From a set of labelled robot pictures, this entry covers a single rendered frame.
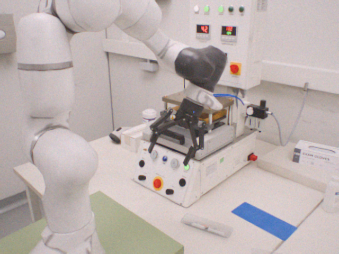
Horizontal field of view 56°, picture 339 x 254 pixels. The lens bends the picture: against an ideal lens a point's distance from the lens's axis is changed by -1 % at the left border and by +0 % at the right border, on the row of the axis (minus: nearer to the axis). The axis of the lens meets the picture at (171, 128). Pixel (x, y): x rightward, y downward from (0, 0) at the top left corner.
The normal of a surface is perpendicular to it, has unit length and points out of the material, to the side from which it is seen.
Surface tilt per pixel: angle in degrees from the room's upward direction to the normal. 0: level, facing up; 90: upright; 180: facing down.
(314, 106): 90
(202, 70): 97
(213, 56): 77
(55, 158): 54
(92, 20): 110
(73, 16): 115
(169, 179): 65
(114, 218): 3
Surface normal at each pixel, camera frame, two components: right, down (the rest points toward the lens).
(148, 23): 0.58, 0.52
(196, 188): 0.74, 0.25
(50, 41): 0.58, 0.11
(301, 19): -0.71, 0.27
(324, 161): -0.55, 0.32
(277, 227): 0.00, -0.93
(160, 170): -0.61, -0.14
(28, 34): -0.29, 0.12
